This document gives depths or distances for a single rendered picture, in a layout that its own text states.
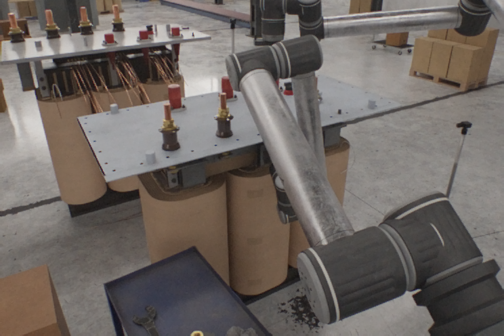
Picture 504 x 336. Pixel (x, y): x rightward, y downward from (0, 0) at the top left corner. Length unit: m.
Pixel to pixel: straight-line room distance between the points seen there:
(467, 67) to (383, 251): 6.93
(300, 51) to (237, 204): 1.00
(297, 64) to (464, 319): 1.01
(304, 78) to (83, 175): 2.42
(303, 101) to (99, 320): 2.02
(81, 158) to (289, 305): 2.03
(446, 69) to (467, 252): 7.03
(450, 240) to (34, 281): 1.60
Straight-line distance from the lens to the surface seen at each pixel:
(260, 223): 2.27
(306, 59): 1.56
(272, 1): 1.81
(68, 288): 3.23
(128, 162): 1.71
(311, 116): 1.67
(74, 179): 3.58
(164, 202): 1.95
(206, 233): 2.11
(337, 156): 2.40
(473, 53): 7.82
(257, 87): 1.41
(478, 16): 1.97
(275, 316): 2.80
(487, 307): 1.10
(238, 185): 2.13
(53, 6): 13.48
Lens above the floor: 2.14
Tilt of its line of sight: 26 degrees down
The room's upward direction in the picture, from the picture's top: straight up
